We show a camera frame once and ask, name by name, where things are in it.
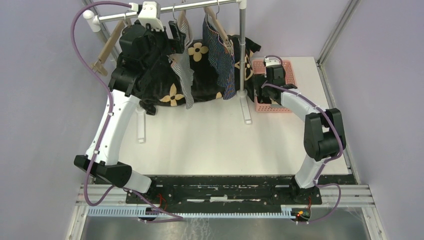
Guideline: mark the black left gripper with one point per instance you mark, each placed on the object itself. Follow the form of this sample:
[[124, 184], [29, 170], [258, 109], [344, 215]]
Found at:
[[176, 45]]

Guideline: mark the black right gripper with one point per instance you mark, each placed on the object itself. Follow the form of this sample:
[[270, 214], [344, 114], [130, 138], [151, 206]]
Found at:
[[259, 79]]

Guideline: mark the grey white striped underwear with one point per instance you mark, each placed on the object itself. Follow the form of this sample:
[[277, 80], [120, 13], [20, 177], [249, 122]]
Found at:
[[180, 64]]

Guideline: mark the beige hanger with striped underwear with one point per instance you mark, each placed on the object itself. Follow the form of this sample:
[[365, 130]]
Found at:
[[182, 23]]

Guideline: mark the navy striped underwear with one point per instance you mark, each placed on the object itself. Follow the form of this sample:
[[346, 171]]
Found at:
[[220, 58]]

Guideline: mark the beige hanger with navy underwear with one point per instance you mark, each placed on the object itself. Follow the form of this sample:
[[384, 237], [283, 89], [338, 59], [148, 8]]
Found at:
[[212, 19]]

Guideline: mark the beige clip hanger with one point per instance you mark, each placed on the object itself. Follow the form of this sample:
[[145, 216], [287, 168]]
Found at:
[[127, 21]]

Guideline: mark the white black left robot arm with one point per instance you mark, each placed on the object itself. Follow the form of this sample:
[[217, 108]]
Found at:
[[143, 53]]

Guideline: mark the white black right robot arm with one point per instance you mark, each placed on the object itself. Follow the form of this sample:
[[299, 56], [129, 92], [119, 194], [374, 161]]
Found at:
[[323, 136]]

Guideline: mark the empty beige hanger far left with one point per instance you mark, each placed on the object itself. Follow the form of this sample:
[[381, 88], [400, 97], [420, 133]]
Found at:
[[98, 65]]

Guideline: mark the pink plastic basket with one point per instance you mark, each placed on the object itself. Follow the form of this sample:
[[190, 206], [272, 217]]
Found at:
[[270, 106]]

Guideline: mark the black floral blanket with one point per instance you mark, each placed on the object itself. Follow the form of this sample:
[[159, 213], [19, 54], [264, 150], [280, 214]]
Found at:
[[165, 88]]

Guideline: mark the silver white clothes rack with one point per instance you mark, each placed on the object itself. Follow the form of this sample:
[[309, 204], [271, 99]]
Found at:
[[96, 22]]

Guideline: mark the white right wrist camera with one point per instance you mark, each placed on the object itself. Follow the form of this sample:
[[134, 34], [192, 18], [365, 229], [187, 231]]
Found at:
[[272, 61]]

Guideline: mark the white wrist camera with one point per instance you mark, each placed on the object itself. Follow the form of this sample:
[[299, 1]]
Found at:
[[272, 61], [148, 14]]

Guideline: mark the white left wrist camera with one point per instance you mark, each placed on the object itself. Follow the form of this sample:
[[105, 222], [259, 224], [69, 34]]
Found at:
[[148, 14]]

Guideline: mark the light blue cable duct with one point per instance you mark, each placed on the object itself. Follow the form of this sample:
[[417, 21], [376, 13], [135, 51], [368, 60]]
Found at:
[[144, 211]]

